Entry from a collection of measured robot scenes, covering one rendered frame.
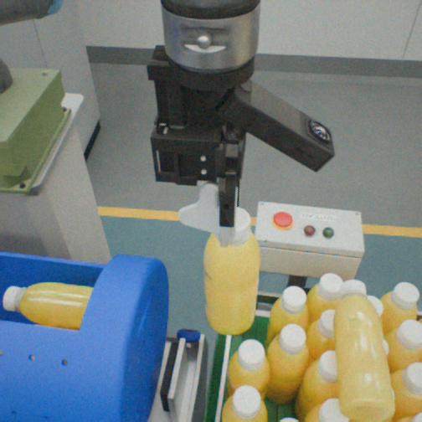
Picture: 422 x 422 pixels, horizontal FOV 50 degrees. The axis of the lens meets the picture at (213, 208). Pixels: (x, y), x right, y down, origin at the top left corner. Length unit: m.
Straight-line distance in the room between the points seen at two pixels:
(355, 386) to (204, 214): 0.32
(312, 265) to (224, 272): 0.39
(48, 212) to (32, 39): 1.28
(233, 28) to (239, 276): 0.29
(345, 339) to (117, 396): 0.32
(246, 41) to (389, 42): 3.17
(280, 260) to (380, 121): 2.36
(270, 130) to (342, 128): 2.64
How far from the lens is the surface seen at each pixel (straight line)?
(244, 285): 0.55
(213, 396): 0.91
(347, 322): 0.70
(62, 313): 0.76
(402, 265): 2.34
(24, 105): 0.93
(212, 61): 0.35
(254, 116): 0.39
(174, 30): 0.35
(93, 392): 0.62
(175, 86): 0.39
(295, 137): 0.40
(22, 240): 1.11
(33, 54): 2.24
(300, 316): 0.80
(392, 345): 0.82
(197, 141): 0.40
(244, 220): 0.50
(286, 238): 0.85
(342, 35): 3.42
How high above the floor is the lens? 1.75
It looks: 47 degrees down
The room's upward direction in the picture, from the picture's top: straight up
